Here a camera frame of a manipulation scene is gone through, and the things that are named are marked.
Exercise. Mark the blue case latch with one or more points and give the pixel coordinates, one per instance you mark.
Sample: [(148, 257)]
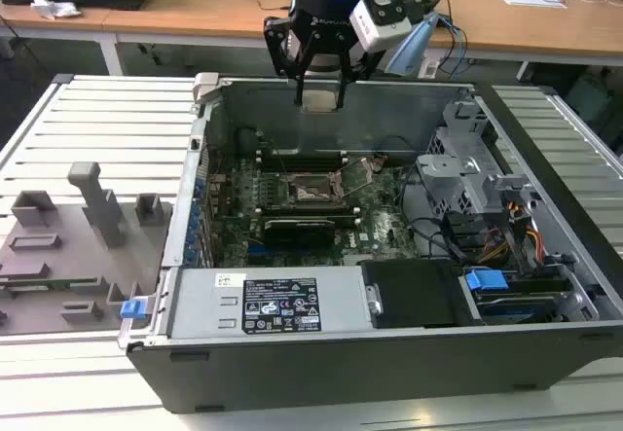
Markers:
[(132, 309)]

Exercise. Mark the white crumpled paper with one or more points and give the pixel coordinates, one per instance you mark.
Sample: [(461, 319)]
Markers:
[(53, 9)]

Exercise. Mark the black plastic shroud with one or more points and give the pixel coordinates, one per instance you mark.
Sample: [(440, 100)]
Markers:
[(414, 295)]

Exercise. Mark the green motherboard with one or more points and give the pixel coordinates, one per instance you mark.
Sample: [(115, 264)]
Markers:
[(379, 226)]

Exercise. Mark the green RAM stick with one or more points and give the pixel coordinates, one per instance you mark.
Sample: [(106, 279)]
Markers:
[(58, 283)]

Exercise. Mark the small white sticker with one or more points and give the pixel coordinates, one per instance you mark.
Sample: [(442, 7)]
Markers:
[(223, 280)]

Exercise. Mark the grey power supply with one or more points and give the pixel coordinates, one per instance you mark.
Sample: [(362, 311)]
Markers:
[(194, 304)]

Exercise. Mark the grey parts rack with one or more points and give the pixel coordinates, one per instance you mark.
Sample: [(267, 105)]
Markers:
[(73, 256)]

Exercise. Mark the black rating label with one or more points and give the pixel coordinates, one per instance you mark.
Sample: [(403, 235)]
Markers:
[(282, 304)]

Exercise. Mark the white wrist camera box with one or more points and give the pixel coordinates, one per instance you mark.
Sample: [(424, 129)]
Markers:
[(377, 29)]

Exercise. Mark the pale blue teach pendant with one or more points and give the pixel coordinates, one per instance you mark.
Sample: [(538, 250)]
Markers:
[(409, 46)]

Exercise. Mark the black grey PC case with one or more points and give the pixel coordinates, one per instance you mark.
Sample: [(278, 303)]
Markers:
[(292, 372)]

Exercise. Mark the blue expansion slot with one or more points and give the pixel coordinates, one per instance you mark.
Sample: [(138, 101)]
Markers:
[(257, 255)]

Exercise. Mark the white paper sheet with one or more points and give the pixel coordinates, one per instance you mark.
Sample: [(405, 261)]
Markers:
[(535, 1)]

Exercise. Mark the blue card clip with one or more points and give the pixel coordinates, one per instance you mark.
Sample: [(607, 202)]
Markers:
[(190, 256), (196, 216), (200, 189), (193, 238)]

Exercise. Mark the wooden desk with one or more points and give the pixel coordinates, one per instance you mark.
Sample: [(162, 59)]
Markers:
[(219, 17), (48, 25)]

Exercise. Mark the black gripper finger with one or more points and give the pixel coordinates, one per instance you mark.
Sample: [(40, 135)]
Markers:
[(344, 90), (300, 91)]

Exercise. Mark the silver CPU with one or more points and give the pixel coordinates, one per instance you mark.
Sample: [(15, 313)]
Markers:
[(319, 101)]

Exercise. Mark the black graphics card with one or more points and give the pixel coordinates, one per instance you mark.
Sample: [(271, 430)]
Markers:
[(299, 231)]

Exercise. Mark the hard disk in blue carrier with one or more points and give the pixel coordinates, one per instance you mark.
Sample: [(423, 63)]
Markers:
[(484, 282)]

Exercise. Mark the grey metal drive cage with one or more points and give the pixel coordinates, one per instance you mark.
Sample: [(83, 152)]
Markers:
[(448, 178)]

